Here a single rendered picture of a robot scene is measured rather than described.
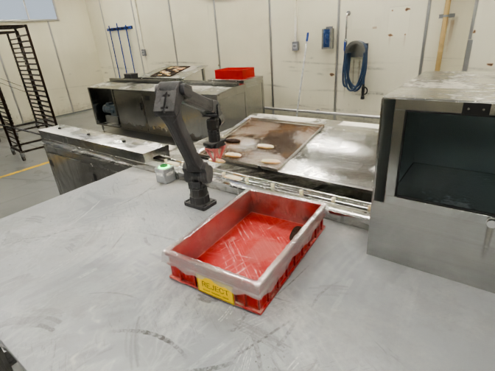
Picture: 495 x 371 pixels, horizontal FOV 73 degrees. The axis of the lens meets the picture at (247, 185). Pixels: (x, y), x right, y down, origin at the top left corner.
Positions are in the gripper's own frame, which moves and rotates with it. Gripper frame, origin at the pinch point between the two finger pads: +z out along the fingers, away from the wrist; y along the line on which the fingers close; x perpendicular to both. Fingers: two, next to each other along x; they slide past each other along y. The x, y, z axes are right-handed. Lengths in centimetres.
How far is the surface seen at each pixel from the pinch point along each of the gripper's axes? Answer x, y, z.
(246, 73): -204, -301, 0
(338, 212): 65, 9, 7
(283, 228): 51, 23, 11
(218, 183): 7.9, 9.1, 7.6
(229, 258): 45, 47, 11
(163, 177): -21.5, 16.6, 7.7
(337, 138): 41, -47, -2
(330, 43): -98, -355, -32
